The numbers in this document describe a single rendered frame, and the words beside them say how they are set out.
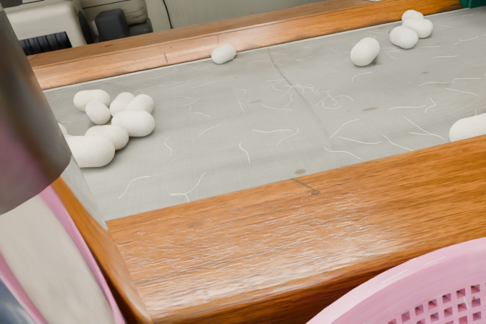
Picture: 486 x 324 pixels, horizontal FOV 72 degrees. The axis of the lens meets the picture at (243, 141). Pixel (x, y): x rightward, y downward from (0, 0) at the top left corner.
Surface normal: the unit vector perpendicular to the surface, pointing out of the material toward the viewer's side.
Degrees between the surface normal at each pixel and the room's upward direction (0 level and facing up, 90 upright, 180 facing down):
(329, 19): 45
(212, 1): 90
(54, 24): 98
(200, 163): 0
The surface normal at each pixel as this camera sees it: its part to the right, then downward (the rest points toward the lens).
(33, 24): 0.27, 0.57
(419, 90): -0.14, -0.86
